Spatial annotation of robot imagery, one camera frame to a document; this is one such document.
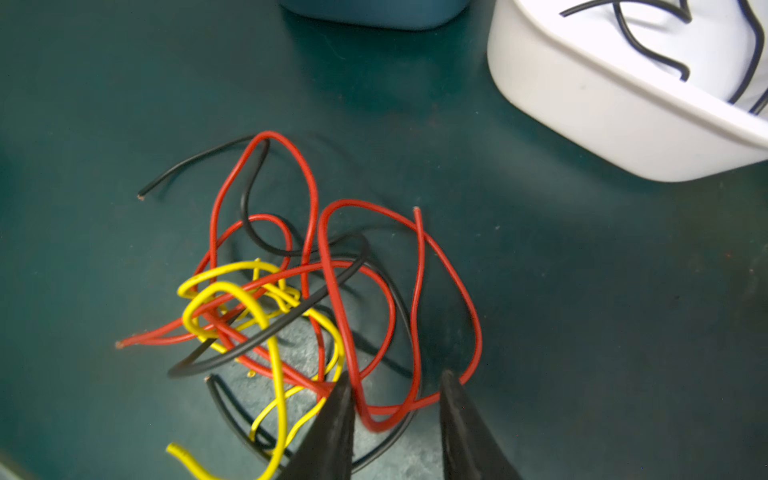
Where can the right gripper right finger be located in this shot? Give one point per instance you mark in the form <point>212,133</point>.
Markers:
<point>469,449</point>

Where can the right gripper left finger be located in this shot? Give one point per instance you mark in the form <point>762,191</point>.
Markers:
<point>327,449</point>

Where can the blue plastic bin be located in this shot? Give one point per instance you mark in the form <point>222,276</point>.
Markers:
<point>407,15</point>

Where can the white plastic bin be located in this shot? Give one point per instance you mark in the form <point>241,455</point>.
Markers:
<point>670,101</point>

